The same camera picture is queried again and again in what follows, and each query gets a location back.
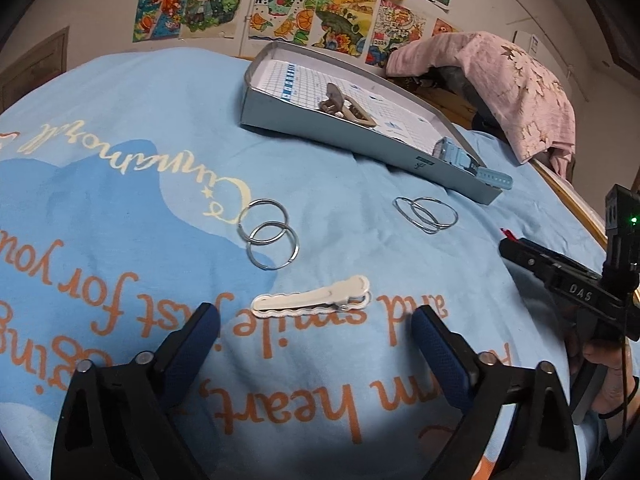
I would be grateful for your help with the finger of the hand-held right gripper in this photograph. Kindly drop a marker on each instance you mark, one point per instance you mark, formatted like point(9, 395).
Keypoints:
point(550, 254)
point(525, 260)

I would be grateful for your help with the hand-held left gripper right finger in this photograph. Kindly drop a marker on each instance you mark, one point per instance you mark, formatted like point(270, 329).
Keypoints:
point(440, 355)

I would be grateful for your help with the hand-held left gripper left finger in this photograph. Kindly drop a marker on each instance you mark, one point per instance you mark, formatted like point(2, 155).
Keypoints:
point(192, 355)

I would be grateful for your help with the white wavy hair clip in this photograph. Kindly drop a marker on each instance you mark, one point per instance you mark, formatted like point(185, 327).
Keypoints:
point(312, 300)

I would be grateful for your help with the grey cardboard tray box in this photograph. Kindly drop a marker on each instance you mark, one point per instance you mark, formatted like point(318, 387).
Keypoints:
point(350, 130)

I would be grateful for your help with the beige hair claw clip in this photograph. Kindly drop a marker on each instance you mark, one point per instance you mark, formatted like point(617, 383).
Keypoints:
point(332, 97)

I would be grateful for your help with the person's right hand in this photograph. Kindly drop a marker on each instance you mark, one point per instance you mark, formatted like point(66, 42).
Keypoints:
point(617, 370)

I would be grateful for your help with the black wristband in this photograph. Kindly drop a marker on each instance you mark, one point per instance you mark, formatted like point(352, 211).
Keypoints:
point(632, 390)

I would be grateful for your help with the pink floral blanket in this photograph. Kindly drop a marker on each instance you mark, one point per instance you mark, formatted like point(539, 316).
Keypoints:
point(515, 85)

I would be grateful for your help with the light blue printed blanket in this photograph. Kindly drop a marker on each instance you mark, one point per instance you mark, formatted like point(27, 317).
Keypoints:
point(150, 160)

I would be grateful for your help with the white air conditioner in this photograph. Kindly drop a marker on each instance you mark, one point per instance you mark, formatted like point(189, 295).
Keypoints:
point(530, 42)

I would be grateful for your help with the red and white patterned drawing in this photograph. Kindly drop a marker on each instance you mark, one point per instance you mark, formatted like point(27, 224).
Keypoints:
point(395, 30)

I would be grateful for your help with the bridge landscape drawing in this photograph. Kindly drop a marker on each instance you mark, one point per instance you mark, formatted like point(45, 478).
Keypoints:
point(345, 17)

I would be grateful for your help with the mermaid and fish drawing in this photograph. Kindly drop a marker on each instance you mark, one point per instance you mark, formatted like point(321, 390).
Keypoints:
point(157, 5)

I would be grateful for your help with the blond-haired character drawing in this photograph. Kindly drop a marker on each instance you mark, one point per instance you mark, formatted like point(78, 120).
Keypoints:
point(212, 2)

